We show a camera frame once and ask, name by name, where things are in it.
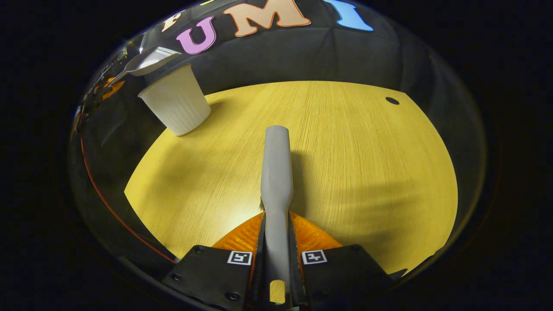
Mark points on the small grey broom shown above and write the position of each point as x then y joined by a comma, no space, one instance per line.
276,172

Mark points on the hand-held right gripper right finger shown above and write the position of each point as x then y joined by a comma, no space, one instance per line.
298,283

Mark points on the white ribbed garbage bin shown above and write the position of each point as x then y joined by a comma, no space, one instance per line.
177,103

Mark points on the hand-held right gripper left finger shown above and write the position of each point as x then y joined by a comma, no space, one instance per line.
257,280

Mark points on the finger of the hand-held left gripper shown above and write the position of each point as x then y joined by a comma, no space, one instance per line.
114,89

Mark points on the grey dustpan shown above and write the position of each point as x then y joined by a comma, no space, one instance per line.
151,60

